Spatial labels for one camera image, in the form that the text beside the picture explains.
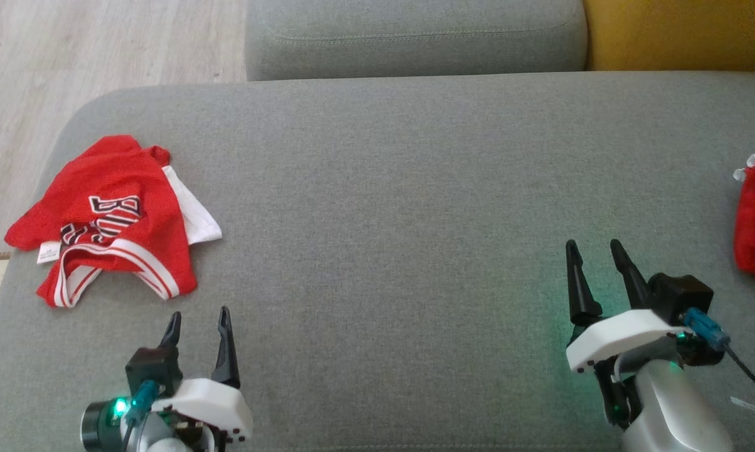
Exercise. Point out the grey sofa back cushion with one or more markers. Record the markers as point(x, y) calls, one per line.
point(415, 37)

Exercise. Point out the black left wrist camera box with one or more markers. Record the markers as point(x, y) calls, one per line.
point(154, 370)

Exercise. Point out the red jersey with white sleeves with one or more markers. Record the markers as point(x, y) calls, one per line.
point(101, 182)

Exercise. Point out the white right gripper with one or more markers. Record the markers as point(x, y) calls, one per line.
point(622, 339)

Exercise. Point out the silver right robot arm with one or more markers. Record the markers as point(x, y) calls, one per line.
point(672, 408)

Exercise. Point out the teal camera plug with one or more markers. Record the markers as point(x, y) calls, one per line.
point(706, 328)
point(144, 397)

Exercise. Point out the teal left camera plug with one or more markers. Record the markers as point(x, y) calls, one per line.
point(144, 397)

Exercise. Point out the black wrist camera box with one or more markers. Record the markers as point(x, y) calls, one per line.
point(681, 298)
point(154, 370)

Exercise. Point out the yellow sofa cushion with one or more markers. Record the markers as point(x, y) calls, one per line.
point(678, 31)

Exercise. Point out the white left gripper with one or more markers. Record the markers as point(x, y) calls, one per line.
point(208, 405)

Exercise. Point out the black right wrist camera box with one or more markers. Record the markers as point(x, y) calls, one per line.
point(681, 298)

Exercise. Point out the grey sofa seat cushion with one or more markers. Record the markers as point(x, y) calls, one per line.
point(383, 251)

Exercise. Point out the teal right camera plug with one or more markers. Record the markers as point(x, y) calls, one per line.
point(706, 328)

